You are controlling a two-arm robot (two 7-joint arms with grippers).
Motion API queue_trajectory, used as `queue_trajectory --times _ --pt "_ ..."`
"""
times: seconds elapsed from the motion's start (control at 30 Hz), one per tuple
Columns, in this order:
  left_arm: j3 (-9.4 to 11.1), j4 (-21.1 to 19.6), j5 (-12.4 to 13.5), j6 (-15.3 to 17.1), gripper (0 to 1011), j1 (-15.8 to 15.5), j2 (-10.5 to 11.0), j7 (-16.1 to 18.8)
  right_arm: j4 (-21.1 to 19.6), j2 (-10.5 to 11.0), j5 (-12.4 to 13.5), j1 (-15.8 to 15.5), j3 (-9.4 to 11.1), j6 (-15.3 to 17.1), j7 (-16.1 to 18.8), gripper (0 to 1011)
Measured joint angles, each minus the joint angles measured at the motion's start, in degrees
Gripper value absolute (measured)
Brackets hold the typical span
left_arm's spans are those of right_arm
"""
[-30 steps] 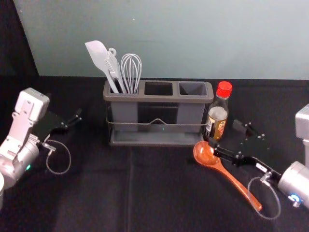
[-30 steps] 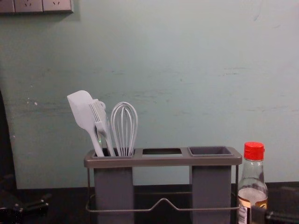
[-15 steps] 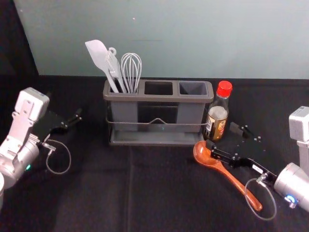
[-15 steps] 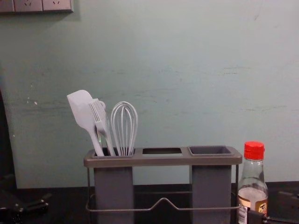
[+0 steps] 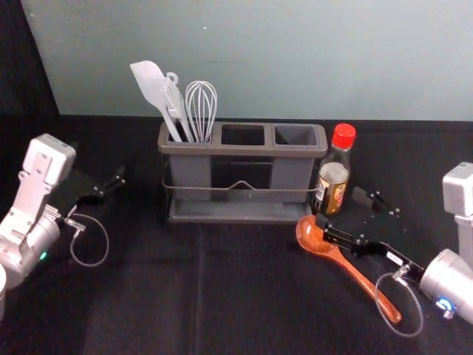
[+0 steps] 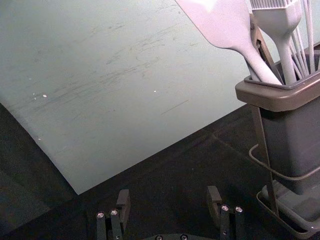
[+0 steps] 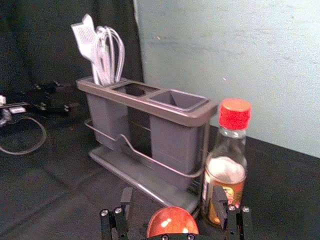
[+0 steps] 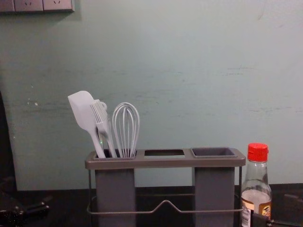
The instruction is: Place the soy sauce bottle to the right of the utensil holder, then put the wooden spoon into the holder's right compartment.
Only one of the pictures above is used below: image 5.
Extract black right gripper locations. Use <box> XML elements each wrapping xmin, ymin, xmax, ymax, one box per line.
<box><xmin>315</xmin><ymin>186</ymin><xmax>426</xmax><ymax>289</ymax></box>

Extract brown wooden ladle spoon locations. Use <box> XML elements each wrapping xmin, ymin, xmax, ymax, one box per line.
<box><xmin>296</xmin><ymin>214</ymin><xmax>403</xmax><ymax>325</ymax></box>

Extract black table cloth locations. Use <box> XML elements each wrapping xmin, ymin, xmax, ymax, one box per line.
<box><xmin>0</xmin><ymin>112</ymin><xmax>473</xmax><ymax>355</ymax></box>

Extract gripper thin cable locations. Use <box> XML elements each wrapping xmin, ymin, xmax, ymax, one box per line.
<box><xmin>374</xmin><ymin>265</ymin><xmax>425</xmax><ymax>337</ymax></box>
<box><xmin>62</xmin><ymin>213</ymin><xmax>110</xmax><ymax>268</ymax></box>

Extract grey silicone spatula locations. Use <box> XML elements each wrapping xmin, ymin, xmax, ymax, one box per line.
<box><xmin>129</xmin><ymin>60</ymin><xmax>186</xmax><ymax>143</ymax></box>

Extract grey utensil rack steel bars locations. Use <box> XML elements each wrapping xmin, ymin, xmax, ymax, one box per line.
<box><xmin>157</xmin><ymin>121</ymin><xmax>328</xmax><ymax>224</ymax></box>

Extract right gripper thin cable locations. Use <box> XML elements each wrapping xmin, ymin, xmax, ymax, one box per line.
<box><xmin>374</xmin><ymin>265</ymin><xmax>425</xmax><ymax>337</ymax></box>

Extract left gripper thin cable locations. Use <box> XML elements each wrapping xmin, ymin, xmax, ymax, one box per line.
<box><xmin>62</xmin><ymin>213</ymin><xmax>110</xmax><ymax>268</ymax></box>

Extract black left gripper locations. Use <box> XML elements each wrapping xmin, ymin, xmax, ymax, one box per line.
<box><xmin>50</xmin><ymin>166</ymin><xmax>127</xmax><ymax>221</ymax></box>

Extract grey kitchen tongs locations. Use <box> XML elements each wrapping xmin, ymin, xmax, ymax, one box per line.
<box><xmin>159</xmin><ymin>72</ymin><xmax>196</xmax><ymax>143</ymax></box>

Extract grey wire whisk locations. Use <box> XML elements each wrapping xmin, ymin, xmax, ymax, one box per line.
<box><xmin>184</xmin><ymin>80</ymin><xmax>219</xmax><ymax>143</ymax></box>

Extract dark sauce bottle red cap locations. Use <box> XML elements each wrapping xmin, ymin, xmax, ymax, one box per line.
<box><xmin>313</xmin><ymin>123</ymin><xmax>358</xmax><ymax>218</ymax></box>

